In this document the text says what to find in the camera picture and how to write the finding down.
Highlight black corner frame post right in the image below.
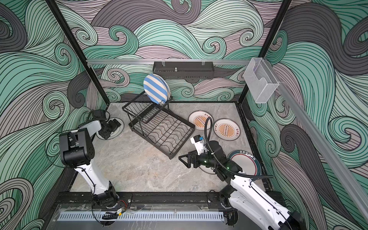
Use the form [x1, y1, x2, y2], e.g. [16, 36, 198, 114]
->
[238, 1, 292, 104]

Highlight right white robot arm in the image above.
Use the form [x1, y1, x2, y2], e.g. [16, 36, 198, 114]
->
[179, 141, 306, 230]

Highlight black corner frame post left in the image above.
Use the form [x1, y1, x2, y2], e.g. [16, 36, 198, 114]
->
[45, 0, 110, 106]

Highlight aluminium rail back wall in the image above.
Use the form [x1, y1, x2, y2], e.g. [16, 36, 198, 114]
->
[86, 58, 250, 66]

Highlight white slotted cable duct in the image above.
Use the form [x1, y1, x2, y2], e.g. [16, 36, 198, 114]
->
[57, 211, 225, 222]

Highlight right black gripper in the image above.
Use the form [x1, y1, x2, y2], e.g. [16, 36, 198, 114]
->
[179, 148, 219, 170]

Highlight white plate teal red rim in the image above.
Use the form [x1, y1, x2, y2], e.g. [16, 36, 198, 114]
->
[228, 150, 262, 176]

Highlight left sunburst pattern plate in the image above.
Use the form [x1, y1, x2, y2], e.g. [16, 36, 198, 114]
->
[188, 110, 213, 131]

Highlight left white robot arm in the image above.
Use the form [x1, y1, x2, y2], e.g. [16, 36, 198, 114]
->
[59, 121, 118, 209]

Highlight white plate green ring motif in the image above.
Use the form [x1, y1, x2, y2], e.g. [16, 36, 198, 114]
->
[96, 118, 124, 140]

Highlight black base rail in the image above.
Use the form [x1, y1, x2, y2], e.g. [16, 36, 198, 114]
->
[55, 190, 230, 210]

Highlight right sunburst pattern plate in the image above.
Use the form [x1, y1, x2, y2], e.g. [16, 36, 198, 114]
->
[214, 118, 241, 141]

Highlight clear plastic wall bin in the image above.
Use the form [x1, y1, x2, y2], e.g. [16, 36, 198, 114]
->
[243, 57, 279, 104]

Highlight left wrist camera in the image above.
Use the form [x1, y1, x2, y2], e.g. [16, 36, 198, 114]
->
[90, 109, 110, 121]

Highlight white plate red characters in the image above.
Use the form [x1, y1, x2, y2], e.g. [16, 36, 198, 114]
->
[199, 165, 216, 175]

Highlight aluminium rail wall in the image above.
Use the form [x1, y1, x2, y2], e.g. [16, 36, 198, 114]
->
[86, 58, 250, 66]
[264, 60, 368, 220]

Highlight aluminium rail right wall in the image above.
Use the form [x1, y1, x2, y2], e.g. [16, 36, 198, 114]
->
[264, 60, 368, 220]

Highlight sunburst pattern plate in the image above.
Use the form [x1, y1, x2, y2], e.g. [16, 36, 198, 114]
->
[214, 118, 241, 141]
[188, 110, 213, 131]

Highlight black dish rack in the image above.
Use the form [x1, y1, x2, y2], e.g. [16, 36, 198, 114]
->
[122, 91, 195, 159]

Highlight black corner frame post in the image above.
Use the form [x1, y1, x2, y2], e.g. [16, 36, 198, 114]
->
[238, 1, 292, 104]
[45, 0, 110, 106]

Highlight blue striped plate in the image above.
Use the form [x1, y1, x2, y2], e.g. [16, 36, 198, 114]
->
[163, 80, 171, 100]
[143, 74, 169, 104]

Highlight black hanging wall tray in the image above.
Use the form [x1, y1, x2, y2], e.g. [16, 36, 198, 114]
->
[152, 62, 215, 81]

